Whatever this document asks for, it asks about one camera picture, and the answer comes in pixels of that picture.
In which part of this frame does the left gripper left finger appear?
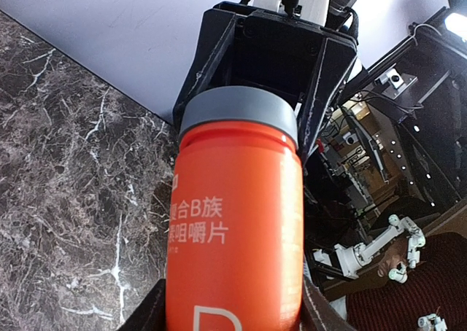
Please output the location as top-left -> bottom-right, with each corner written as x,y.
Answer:
123,279 -> 166,331

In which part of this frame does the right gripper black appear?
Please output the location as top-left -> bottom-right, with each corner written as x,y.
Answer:
172,1 -> 357,160

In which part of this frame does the person in background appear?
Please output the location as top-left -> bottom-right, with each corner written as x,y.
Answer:
335,232 -> 466,330

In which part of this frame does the red pill bottle grey cap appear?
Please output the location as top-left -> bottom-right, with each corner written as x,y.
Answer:
166,86 -> 304,330

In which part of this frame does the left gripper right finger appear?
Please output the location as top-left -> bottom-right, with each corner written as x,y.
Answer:
301,276 -> 355,331

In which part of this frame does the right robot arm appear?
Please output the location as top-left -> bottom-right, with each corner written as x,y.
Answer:
172,0 -> 359,156

